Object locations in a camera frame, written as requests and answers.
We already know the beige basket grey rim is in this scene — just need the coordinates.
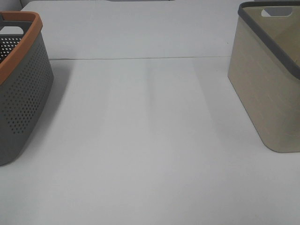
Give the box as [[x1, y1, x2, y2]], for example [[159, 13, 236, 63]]
[[228, 0, 300, 153]]

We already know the grey perforated basket orange rim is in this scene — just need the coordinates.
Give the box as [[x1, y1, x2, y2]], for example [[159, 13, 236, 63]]
[[0, 11, 53, 165]]

